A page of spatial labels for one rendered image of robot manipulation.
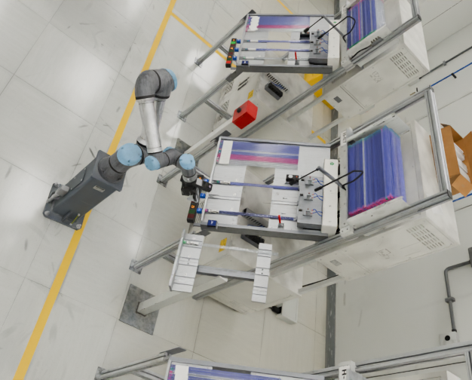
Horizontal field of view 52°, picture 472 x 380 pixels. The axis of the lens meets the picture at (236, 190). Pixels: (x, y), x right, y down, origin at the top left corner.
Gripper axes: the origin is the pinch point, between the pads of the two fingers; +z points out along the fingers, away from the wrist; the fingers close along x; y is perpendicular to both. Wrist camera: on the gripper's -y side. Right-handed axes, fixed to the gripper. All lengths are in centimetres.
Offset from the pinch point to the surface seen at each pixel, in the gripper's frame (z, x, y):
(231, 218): 9.3, 3.2, -19.1
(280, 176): 9, -31, -44
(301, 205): 3, -6, -58
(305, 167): 9, -39, -59
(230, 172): 9.5, -31.0, -13.6
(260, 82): 39, -154, -19
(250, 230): 9.4, 10.0, -31.1
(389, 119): -28, -47, -102
